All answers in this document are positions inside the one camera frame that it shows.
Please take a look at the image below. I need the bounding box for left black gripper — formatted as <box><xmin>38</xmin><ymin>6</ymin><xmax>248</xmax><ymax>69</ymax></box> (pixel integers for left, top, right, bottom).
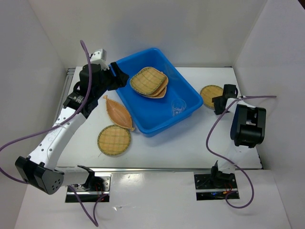
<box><xmin>94</xmin><ymin>62</ymin><xmax>129</xmax><ymax>98</ymax></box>

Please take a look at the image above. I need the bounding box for round bamboo tray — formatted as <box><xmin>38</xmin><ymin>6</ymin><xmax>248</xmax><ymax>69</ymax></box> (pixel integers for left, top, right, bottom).
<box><xmin>200</xmin><ymin>85</ymin><xmax>223</xmax><ymax>110</ymax></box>
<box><xmin>97</xmin><ymin>125</ymin><xmax>131</xmax><ymax>156</ymax></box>

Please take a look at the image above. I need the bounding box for square bamboo tray green rim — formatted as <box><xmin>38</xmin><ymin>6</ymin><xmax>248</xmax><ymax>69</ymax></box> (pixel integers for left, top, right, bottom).
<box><xmin>130</xmin><ymin>67</ymin><xmax>167</xmax><ymax>95</ymax></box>

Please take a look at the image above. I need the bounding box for rounded square brown woven tray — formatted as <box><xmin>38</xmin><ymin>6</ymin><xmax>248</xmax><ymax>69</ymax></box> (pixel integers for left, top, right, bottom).
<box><xmin>150</xmin><ymin>75</ymin><xmax>168</xmax><ymax>97</ymax></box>

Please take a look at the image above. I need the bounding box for triangular brown woven basket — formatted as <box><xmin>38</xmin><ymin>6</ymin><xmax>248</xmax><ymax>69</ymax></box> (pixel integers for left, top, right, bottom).
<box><xmin>142</xmin><ymin>87</ymin><xmax>167</xmax><ymax>99</ymax></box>

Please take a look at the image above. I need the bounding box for clear drinking glass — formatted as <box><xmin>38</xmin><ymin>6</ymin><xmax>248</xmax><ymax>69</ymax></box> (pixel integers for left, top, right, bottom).
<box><xmin>171</xmin><ymin>98</ymin><xmax>186</xmax><ymax>116</ymax></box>

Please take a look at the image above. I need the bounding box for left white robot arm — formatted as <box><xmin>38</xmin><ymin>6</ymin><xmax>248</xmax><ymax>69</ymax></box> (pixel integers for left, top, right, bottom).
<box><xmin>15</xmin><ymin>62</ymin><xmax>129</xmax><ymax>195</ymax></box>

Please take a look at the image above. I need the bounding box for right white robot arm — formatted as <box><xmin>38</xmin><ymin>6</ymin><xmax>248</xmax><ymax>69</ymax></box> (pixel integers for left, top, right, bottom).
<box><xmin>209</xmin><ymin>84</ymin><xmax>266</xmax><ymax>187</ymax></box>

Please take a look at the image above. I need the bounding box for blue plastic bin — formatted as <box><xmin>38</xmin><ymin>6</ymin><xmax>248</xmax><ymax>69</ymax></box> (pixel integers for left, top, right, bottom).
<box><xmin>116</xmin><ymin>48</ymin><xmax>203</xmax><ymax>137</ymax></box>

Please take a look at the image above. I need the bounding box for fish-shaped brown woven basket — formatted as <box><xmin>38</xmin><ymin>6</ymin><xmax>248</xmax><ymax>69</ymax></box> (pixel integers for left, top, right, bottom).
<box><xmin>103</xmin><ymin>95</ymin><xmax>135</xmax><ymax>131</ymax></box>

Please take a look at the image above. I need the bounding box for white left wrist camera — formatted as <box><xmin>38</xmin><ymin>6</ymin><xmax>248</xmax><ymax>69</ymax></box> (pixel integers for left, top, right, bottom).
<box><xmin>90</xmin><ymin>49</ymin><xmax>107</xmax><ymax>65</ymax></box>

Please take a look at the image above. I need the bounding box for aluminium rail front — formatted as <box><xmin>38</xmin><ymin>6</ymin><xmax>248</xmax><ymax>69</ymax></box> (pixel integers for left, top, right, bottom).
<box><xmin>57</xmin><ymin>167</ymin><xmax>265</xmax><ymax>174</ymax></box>

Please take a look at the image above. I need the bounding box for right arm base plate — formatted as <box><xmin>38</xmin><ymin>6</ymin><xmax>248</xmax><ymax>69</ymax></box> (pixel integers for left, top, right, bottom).
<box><xmin>194</xmin><ymin>173</ymin><xmax>240</xmax><ymax>201</ymax></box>

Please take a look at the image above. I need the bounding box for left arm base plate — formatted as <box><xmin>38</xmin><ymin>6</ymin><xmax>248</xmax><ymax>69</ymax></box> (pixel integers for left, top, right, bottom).
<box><xmin>72</xmin><ymin>172</ymin><xmax>112</xmax><ymax>203</ymax></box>

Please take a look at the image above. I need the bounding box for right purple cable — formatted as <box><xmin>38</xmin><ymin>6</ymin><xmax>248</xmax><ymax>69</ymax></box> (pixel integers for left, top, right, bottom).
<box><xmin>205</xmin><ymin>95</ymin><xmax>277</xmax><ymax>209</ymax></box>

